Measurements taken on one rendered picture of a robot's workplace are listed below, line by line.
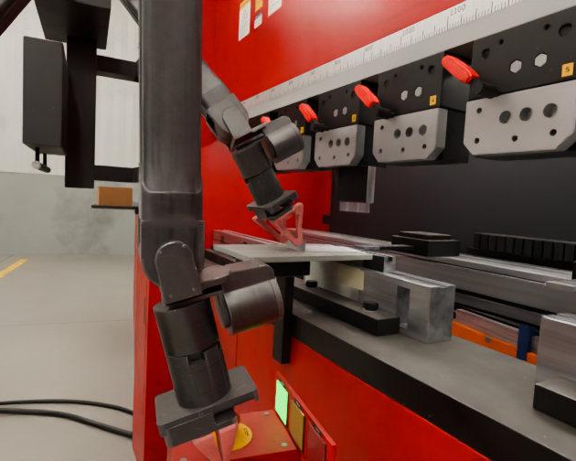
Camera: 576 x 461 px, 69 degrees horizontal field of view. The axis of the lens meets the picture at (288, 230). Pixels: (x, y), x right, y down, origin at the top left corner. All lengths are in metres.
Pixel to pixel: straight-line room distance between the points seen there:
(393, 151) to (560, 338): 0.38
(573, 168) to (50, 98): 1.59
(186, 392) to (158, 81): 0.30
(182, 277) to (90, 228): 7.39
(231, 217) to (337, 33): 0.92
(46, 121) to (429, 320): 1.42
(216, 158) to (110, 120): 6.20
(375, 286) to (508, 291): 0.28
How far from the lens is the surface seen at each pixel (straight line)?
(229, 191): 1.69
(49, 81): 1.74
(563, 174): 1.21
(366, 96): 0.80
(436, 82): 0.74
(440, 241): 1.04
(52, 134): 1.72
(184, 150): 0.41
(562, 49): 0.63
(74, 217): 7.79
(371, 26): 0.90
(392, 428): 0.66
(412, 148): 0.74
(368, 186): 0.88
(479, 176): 1.33
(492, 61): 0.68
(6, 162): 7.92
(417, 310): 0.75
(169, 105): 0.41
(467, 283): 1.01
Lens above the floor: 1.10
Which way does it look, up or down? 4 degrees down
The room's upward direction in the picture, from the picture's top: 3 degrees clockwise
